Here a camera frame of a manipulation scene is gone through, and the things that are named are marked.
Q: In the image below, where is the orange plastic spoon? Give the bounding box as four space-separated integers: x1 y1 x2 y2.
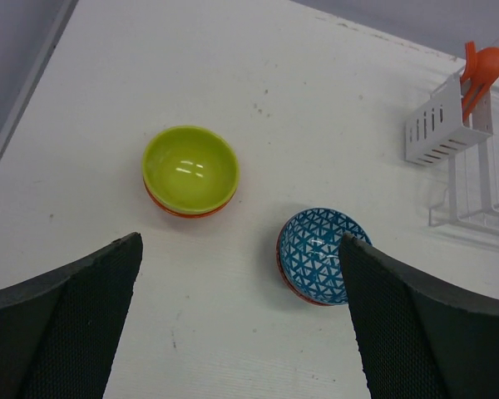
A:
462 47 499 122

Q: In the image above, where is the orange plastic fork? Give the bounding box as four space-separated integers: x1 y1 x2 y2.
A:
460 41 477 85

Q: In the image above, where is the white wire dish rack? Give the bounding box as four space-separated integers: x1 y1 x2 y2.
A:
428 77 499 237

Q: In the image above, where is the white cutlery holder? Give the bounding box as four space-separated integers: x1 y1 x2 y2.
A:
405 76 493 166

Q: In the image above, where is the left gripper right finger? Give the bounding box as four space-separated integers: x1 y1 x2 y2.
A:
338 234 499 398

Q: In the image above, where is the lime green plastic bowl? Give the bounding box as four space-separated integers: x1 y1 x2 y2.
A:
141 126 240 213

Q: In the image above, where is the white red patterned bowl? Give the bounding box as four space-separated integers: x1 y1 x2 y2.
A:
280 207 372 306

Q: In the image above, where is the orange plastic bowl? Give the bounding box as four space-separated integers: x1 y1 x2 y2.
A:
142 180 236 219

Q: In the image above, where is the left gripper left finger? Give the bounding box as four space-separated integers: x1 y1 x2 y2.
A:
0 233 143 398

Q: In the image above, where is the orange patterned ceramic bowl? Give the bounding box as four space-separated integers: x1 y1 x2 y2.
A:
275 229 332 307

